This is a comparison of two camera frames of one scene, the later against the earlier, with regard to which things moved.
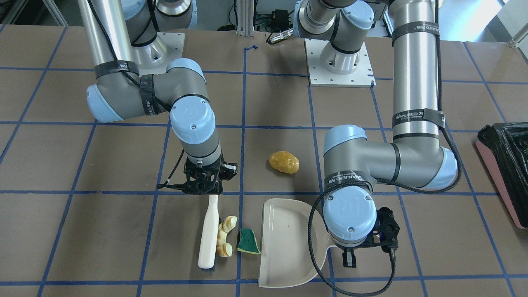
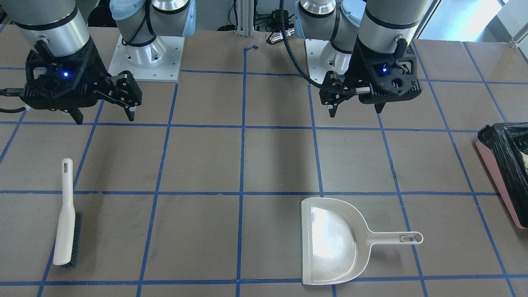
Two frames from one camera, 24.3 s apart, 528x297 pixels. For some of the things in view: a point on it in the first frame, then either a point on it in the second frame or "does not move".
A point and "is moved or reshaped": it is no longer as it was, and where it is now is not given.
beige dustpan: (285, 259) is moved or reshaped
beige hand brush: (208, 253) -> (69, 242)
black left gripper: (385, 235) -> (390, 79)
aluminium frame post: (245, 18) does not move
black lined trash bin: (504, 146) does not move
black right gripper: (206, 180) -> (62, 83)
